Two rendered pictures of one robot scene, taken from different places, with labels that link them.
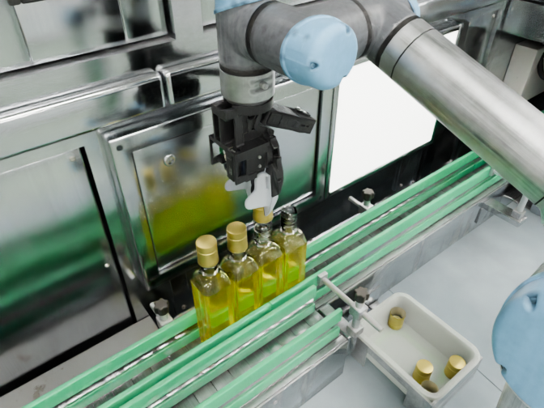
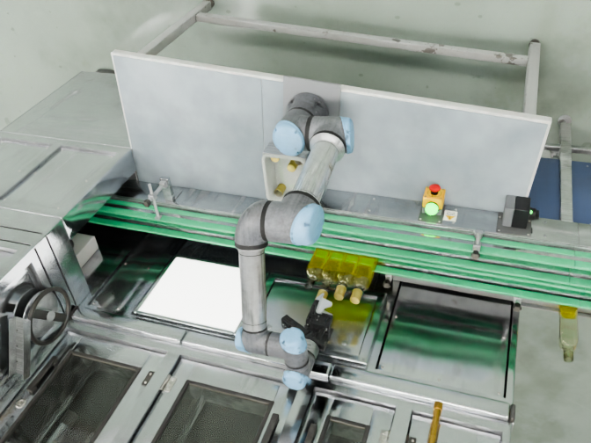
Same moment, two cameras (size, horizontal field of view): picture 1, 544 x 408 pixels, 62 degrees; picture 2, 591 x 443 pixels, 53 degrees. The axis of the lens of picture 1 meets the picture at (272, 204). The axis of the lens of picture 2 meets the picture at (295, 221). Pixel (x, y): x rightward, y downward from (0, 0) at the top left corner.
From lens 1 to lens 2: 1.34 m
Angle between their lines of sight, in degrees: 12
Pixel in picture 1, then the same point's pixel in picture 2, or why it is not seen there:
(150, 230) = (369, 319)
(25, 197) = (407, 364)
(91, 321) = (418, 297)
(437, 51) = (254, 316)
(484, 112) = (259, 288)
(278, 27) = (301, 357)
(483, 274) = (207, 166)
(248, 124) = (314, 335)
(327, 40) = (295, 343)
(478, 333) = (244, 150)
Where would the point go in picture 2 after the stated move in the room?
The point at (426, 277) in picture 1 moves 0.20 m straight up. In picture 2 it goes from (239, 188) to (220, 218)
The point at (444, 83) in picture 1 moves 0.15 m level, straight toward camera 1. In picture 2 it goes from (261, 305) to (301, 294)
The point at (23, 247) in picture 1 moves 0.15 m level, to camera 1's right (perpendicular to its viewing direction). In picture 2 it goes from (420, 346) to (388, 322)
